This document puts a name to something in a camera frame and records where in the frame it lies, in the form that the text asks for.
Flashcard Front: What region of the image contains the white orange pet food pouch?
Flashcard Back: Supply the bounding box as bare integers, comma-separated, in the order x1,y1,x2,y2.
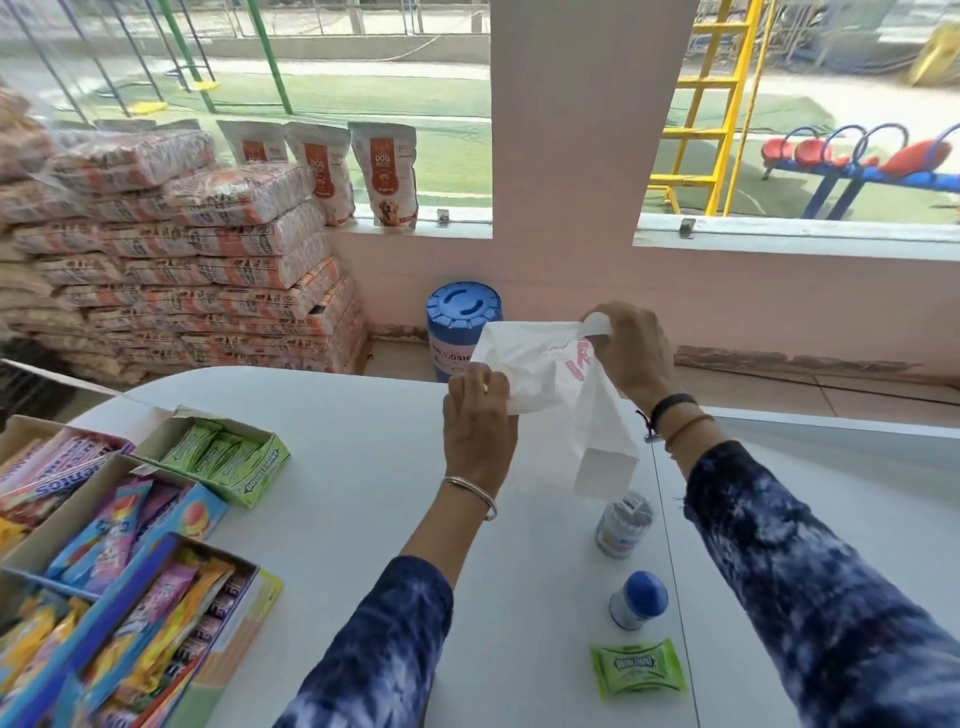
215,119,291,167
284,120,357,228
346,121,420,232

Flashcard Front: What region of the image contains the person's left forearm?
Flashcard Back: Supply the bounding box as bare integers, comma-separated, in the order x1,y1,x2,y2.
273,480,502,728

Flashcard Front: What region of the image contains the stack of orange white sacks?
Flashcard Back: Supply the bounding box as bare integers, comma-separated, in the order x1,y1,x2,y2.
0,85,369,385

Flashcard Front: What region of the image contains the blue box with mango print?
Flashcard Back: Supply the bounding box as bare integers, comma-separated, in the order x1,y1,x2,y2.
0,453,229,603

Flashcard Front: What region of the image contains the brown thread bracelet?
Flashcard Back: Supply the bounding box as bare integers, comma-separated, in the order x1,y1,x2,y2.
663,414,716,453

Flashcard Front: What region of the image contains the green gum display box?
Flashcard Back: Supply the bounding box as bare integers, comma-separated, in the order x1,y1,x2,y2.
130,404,293,510

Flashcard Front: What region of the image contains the person's right forearm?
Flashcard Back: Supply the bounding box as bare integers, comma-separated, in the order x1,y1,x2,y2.
643,396,960,728

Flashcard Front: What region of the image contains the person's left hand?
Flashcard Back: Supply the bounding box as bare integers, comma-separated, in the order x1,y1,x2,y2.
441,363,520,495

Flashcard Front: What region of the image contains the yellow playground ladder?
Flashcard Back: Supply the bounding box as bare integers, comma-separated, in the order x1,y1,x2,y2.
648,0,767,218

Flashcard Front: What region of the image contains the cardboard box of candy rolls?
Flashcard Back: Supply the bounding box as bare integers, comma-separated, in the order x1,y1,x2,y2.
0,414,138,558

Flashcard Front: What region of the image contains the white paper bag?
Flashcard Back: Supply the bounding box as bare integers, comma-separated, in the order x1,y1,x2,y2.
447,312,641,501

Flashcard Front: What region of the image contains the loose green gum packet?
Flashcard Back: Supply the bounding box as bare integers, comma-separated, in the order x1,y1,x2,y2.
589,639,690,702

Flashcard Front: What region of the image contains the small bottle with blue cap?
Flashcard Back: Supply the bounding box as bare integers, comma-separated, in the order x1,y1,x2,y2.
608,570,670,632

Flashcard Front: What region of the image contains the row of candy rolls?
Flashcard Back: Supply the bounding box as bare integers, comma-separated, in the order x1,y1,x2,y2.
0,429,125,530

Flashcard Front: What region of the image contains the pile of colourful candy sticks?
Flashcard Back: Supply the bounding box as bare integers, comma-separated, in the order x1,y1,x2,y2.
0,547,249,728

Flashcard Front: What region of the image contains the pile of pink candy packets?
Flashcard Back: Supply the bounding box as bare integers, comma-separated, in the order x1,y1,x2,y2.
45,477,185,595

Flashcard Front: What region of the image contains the blue plastic barrel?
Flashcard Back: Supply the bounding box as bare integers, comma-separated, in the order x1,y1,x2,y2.
425,281,504,384

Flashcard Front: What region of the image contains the person's right hand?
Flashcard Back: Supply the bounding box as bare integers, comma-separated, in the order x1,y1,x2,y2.
584,301,678,412

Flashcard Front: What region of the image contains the small bottle with clear lid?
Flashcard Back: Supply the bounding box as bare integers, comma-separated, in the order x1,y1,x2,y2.
595,490,656,561

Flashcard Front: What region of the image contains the black wrist band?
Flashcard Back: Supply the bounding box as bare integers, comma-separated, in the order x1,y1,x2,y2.
635,393,699,444

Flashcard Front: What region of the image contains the blue and green candy box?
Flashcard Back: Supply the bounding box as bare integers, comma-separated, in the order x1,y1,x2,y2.
0,531,285,728

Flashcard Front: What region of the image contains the green swing frame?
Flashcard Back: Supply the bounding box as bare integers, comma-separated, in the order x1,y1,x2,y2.
156,0,295,118

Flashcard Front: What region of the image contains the blue seesaw with red seats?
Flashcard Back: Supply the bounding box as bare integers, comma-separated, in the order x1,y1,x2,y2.
760,121,960,223

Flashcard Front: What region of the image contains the silver bangle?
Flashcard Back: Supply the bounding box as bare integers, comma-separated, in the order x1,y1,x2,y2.
441,475,499,522

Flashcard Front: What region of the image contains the yellow slide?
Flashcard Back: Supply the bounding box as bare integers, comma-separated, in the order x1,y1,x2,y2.
903,21,960,88

